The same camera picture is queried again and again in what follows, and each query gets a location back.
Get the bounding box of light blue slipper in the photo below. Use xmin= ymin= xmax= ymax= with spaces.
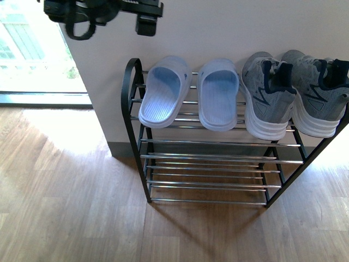
xmin=197 ymin=58 xmax=239 ymax=132
xmin=139 ymin=56 xmax=192 ymax=128

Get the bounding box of black wrist strap loop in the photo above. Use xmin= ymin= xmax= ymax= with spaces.
xmin=64 ymin=8 xmax=97 ymax=41

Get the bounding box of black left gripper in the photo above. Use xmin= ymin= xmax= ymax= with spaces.
xmin=44 ymin=0 xmax=164 ymax=36

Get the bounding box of grey sneaker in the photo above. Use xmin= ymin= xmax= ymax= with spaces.
xmin=239 ymin=52 xmax=297 ymax=141
xmin=282 ymin=50 xmax=348 ymax=138

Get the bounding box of grey sneaker front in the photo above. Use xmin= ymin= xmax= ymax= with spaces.
xmin=239 ymin=52 xmax=297 ymax=141

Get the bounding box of black metal shoe rack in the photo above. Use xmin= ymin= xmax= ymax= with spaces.
xmin=121 ymin=58 xmax=348 ymax=206

